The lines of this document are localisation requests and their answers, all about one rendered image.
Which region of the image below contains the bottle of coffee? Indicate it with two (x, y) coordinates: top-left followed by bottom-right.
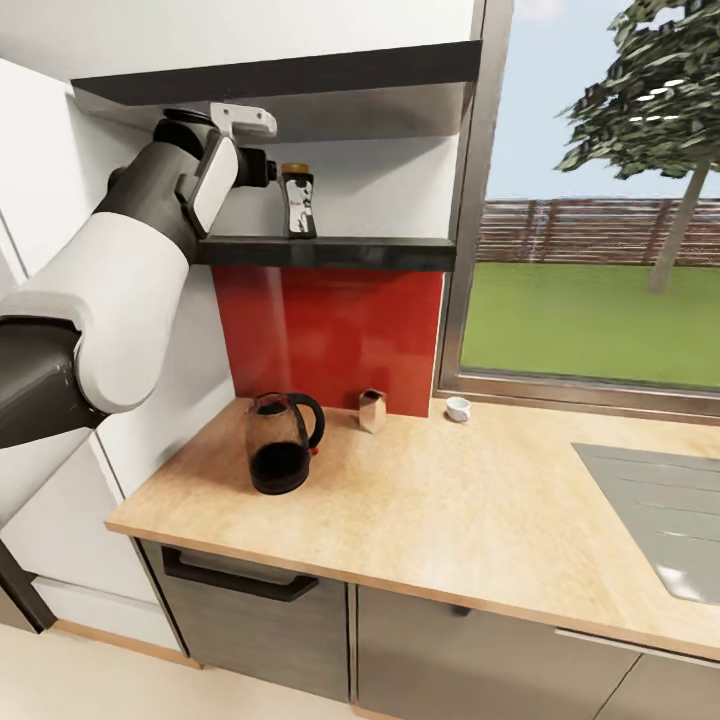
(279, 163), (318, 240)

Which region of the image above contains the coffee cup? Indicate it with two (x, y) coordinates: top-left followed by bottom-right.
(445, 397), (470, 421)

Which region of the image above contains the electric kettle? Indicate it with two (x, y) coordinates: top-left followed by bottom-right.
(246, 392), (325, 495)

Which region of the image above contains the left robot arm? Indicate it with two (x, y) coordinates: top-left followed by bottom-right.
(0, 103), (279, 531)

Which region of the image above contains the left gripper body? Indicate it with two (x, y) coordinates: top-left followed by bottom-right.
(233, 146), (269, 188)

